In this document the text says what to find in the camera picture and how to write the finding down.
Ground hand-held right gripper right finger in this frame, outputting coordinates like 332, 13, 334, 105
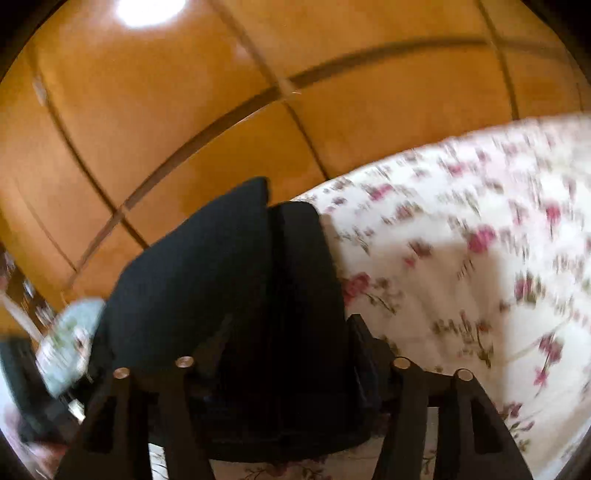
346, 314, 535, 480

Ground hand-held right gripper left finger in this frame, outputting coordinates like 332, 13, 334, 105
55, 355, 214, 480

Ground black pants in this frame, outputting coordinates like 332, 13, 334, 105
90, 176, 384, 464

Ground white floral bed sheet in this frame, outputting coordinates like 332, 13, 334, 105
208, 113, 591, 480

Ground green floral pillow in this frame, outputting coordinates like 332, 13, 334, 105
36, 299, 107, 398

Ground dark blurred object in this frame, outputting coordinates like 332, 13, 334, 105
0, 337, 90, 446

